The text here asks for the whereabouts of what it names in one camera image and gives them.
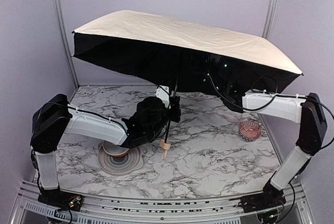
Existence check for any beige and black umbrella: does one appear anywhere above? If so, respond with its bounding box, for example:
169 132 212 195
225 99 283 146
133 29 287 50
71 9 305 160

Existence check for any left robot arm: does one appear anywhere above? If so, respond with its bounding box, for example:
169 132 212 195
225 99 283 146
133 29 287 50
30 88 181 211

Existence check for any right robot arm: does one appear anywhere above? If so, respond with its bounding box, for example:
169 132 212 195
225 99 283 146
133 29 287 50
263 115 333 222

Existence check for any grey collapsed silicone lid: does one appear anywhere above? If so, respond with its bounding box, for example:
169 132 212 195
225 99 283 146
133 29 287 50
98 143 144 176

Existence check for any white bowl red rim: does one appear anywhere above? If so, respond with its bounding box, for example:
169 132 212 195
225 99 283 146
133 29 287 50
102 141 129 158

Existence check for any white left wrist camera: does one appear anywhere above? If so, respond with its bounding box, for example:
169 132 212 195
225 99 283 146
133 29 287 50
155 85 170 109

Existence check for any right aluminium frame post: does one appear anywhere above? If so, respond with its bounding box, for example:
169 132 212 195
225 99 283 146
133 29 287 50
262 0 278 39

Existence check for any aluminium frame post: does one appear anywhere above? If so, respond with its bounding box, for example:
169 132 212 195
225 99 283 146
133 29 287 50
53 0 79 89
262 0 278 39

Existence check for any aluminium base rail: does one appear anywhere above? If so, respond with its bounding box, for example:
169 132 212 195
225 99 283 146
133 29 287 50
9 181 314 223

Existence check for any left aluminium frame post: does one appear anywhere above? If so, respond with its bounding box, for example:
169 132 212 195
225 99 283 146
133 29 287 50
53 0 79 89

